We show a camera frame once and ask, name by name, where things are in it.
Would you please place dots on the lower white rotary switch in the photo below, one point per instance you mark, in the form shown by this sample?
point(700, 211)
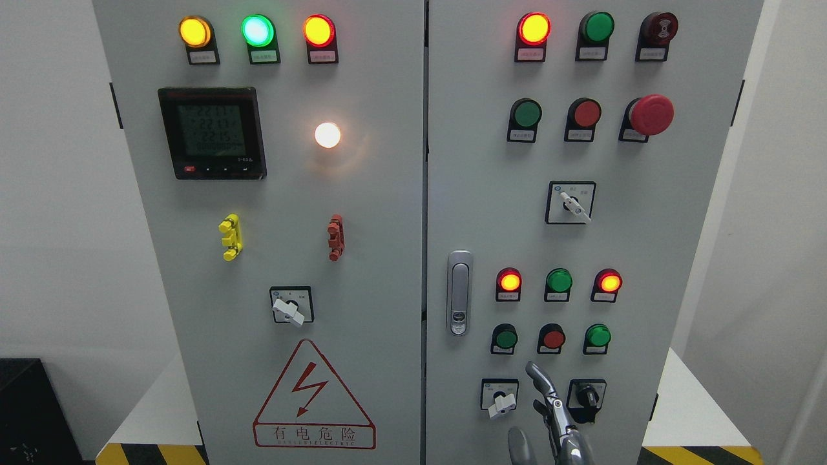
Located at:
point(498, 396)

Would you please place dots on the green push button upper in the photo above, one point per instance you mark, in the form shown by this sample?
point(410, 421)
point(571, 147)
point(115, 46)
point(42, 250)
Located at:
point(524, 117)

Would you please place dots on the left grey cabinet door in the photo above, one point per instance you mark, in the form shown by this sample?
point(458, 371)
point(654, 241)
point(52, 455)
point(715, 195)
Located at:
point(368, 305)

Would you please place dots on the black box bottom left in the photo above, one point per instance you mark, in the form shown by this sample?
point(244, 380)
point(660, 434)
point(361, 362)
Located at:
point(33, 426)

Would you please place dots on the red triangle warning sign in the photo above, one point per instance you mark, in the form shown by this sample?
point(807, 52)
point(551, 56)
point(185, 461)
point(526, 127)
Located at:
point(311, 407)

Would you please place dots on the dark red buzzer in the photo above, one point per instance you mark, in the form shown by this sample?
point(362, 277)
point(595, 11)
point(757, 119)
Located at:
point(656, 32)

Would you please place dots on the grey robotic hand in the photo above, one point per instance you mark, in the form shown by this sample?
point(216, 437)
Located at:
point(567, 443)

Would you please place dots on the green push button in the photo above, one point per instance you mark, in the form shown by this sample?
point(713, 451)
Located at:
point(504, 339)
point(596, 340)
point(524, 117)

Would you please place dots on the red emergency stop button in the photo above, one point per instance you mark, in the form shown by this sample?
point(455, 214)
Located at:
point(646, 116)

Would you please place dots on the red lit light middle right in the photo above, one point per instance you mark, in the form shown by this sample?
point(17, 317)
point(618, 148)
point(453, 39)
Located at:
point(607, 283)

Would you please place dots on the red push button upper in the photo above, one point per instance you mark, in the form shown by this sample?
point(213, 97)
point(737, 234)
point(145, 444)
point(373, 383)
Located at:
point(582, 118)

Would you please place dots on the red terminal connector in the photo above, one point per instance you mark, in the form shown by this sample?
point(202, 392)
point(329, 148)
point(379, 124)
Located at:
point(336, 243)

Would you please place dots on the right grey cabinet door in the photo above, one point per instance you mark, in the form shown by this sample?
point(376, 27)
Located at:
point(489, 196)

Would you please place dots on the red lit indicator light left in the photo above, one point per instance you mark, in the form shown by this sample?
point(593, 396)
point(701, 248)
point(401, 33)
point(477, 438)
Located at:
point(321, 39)

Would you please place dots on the upper right rotary switch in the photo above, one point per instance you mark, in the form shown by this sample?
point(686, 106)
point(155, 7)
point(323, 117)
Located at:
point(570, 202)

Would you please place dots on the red push button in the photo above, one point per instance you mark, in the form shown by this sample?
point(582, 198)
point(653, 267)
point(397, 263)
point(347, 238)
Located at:
point(582, 118)
point(551, 338)

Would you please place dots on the lower black rotary switch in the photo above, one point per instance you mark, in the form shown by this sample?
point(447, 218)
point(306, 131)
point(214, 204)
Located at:
point(585, 399)

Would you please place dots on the grey cabinet door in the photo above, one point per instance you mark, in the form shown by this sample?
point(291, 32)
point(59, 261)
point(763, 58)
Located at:
point(489, 196)
point(368, 305)

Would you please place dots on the green indicator light top right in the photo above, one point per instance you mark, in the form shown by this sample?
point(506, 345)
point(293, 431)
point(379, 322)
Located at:
point(593, 37)

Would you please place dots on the green push button lower left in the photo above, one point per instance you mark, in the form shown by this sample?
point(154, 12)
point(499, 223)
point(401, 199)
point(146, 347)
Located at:
point(504, 339)

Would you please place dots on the green indicator light middle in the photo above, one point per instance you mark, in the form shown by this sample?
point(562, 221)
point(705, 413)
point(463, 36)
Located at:
point(558, 285)

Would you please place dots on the red lit light top right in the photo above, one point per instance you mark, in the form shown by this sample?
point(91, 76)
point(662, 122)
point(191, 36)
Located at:
point(531, 36)

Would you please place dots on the silver door handle lever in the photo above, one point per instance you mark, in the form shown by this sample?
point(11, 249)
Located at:
point(459, 278)

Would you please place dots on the white lit indicator light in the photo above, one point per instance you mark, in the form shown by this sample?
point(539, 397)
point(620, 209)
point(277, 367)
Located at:
point(328, 135)

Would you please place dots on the green push button lower right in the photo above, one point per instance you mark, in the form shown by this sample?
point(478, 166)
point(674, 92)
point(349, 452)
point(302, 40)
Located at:
point(596, 340)

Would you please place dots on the yellow terminal connector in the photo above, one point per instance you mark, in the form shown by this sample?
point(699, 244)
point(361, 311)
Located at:
point(231, 237)

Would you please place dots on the left door rotary switch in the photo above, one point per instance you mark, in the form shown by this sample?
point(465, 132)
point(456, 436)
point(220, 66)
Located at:
point(292, 304)

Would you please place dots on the red lit light middle left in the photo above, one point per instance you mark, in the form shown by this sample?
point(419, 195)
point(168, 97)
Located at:
point(508, 285)

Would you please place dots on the black digital power meter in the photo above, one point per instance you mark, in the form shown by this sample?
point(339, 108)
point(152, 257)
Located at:
point(213, 133)

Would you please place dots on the yellow indicator light top left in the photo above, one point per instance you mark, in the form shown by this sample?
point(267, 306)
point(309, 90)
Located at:
point(199, 40)

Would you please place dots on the red push button lower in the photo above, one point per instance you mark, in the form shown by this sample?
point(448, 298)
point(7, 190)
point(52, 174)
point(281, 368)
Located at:
point(551, 338)

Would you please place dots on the green lit indicator light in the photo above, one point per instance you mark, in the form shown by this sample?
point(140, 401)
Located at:
point(261, 39)

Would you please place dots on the white platform with hazard stripes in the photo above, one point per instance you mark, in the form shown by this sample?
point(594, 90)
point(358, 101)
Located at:
point(688, 427)

